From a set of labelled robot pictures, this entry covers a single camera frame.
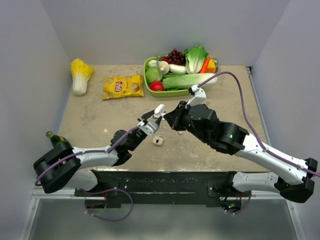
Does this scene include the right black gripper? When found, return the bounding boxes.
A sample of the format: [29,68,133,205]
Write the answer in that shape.
[164,100,210,143]

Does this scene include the white earbud charging case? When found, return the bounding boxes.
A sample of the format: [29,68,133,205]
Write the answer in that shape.
[153,104,166,119]

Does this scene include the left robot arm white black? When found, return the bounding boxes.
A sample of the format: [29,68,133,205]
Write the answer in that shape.
[33,109,165,194]

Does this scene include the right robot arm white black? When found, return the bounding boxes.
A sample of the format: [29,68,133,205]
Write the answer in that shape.
[164,101,318,203]

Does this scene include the beige earbud case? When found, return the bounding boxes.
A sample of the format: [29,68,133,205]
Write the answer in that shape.
[152,135,164,147]

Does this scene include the green plastic basket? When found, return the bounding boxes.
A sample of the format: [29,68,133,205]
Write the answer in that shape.
[143,56,189,98]

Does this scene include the long white green cabbage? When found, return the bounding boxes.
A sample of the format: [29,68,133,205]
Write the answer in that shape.
[162,73,217,91]

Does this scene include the red apple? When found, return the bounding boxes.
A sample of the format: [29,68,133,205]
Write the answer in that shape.
[149,81,165,92]

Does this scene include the yellow Lays chips bag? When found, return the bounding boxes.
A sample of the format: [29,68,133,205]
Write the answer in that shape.
[102,75,144,100]

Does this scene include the white daikon radish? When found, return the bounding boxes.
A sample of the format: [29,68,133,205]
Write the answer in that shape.
[169,64,187,75]

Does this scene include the round green cabbage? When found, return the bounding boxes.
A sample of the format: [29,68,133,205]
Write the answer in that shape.
[145,66,163,84]

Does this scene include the beige mushroom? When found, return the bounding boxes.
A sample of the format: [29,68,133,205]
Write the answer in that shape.
[157,61,170,75]

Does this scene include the orange carrot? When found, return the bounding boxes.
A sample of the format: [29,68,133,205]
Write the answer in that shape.
[199,57,211,74]

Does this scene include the purple grapes bunch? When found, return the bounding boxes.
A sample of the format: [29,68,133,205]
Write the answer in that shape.
[166,48,186,66]

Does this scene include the orange pumpkin slice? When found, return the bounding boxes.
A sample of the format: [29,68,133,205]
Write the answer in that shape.
[206,59,219,73]

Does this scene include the green leafy lettuce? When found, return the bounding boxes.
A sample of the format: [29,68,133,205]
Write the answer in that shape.
[184,45,209,74]

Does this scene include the yellow napa cabbage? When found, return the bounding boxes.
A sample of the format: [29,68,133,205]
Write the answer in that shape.
[70,58,94,96]

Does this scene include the green champagne bottle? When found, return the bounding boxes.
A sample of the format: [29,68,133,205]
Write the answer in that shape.
[45,131,68,147]

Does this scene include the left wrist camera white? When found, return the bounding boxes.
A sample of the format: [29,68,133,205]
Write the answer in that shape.
[137,117,158,136]

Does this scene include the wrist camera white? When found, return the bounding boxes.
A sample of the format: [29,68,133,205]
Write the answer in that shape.
[137,117,158,136]
[185,84,207,109]

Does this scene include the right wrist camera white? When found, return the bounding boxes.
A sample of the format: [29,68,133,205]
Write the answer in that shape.
[185,84,207,109]

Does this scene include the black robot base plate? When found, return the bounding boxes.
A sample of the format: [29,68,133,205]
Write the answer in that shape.
[75,170,250,208]

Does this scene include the aluminium frame rail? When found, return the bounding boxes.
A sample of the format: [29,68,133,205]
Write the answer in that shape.
[245,66,272,146]

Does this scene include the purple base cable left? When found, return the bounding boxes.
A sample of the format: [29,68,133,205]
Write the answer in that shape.
[84,187,135,223]

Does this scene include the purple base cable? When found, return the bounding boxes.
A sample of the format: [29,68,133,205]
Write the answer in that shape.
[84,187,135,223]
[223,192,252,216]

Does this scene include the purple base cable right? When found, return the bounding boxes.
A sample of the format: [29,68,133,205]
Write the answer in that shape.
[223,192,252,216]

